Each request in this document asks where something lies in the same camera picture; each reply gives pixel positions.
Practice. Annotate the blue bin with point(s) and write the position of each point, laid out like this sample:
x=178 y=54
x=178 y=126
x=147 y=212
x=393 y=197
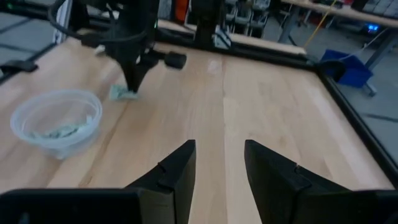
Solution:
x=351 y=70

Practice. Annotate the wooden workbench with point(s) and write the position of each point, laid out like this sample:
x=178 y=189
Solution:
x=348 y=12

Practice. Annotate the white aluminium profile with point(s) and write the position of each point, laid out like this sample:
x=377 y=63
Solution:
x=63 y=18

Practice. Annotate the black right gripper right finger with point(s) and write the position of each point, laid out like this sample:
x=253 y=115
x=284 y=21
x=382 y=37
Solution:
x=273 y=183

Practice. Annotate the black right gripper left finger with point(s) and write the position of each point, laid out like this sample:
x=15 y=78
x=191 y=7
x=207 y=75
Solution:
x=180 y=174

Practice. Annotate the grey storage bin rack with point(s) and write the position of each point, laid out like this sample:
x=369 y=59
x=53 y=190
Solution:
x=248 y=15

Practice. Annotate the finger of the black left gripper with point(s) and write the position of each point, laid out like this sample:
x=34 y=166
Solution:
x=130 y=74
x=141 y=73

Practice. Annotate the orange box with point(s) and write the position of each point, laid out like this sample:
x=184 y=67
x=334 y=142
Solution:
x=181 y=9

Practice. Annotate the black corner clamp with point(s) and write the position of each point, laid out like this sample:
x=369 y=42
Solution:
x=329 y=67

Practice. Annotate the device with blue light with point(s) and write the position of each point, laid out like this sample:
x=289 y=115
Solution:
x=372 y=28

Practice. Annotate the black table bracket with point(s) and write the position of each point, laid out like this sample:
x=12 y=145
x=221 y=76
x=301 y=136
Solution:
x=18 y=66

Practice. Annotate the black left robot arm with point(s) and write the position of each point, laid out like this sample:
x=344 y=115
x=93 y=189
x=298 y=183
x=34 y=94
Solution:
x=205 y=21

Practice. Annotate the clear plastic bowl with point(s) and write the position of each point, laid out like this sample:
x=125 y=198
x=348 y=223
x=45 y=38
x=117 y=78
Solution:
x=90 y=105

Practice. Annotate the black table frame rail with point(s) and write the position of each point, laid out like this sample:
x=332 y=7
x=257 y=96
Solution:
x=351 y=115

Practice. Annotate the yellow pole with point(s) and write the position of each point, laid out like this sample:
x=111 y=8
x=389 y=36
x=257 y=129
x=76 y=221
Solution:
x=320 y=23

